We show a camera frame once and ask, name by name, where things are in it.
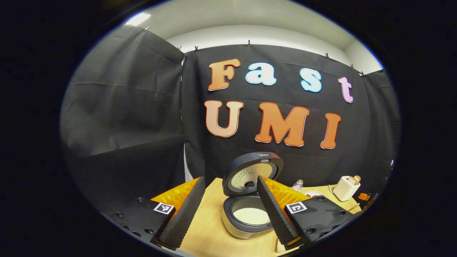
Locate black backdrop cloth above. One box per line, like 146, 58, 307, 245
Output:
60, 25, 401, 215

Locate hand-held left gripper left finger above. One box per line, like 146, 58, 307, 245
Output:
102, 177, 206, 251

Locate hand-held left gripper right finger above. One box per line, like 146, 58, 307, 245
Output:
257, 175, 357, 250

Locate white toaster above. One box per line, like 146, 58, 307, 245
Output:
333, 176, 361, 202

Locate row of black cloth clips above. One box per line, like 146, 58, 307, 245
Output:
143, 26, 366, 77

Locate black and silver rice cooker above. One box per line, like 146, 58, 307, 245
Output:
221, 152, 284, 240

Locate ceiling light panel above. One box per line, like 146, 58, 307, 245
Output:
126, 12, 151, 26

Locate white rice heap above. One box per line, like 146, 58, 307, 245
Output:
233, 207, 272, 225

